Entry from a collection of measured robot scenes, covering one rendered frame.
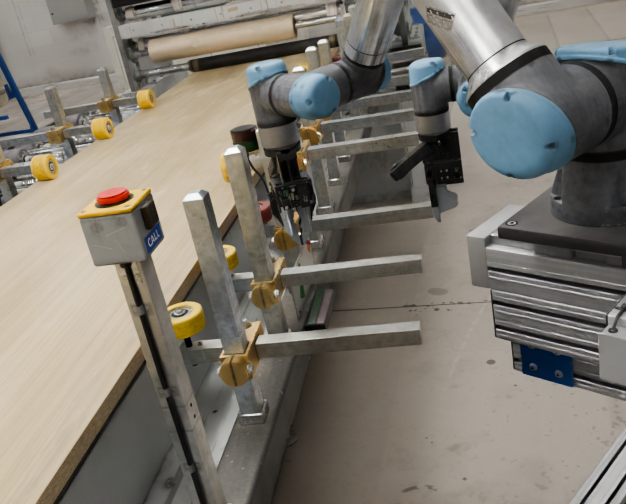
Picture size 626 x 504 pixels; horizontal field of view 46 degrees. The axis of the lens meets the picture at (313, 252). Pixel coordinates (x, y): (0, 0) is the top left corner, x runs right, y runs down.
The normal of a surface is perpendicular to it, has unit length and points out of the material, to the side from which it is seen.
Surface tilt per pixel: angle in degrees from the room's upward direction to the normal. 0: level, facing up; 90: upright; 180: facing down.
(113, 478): 90
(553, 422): 0
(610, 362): 90
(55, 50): 90
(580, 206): 73
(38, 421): 0
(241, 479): 0
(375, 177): 90
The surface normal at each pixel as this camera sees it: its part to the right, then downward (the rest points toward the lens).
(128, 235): -0.14, 0.42
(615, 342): -0.67, 0.41
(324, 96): 0.62, 0.20
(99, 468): 0.97, -0.11
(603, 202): -0.38, 0.14
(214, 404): -0.19, -0.90
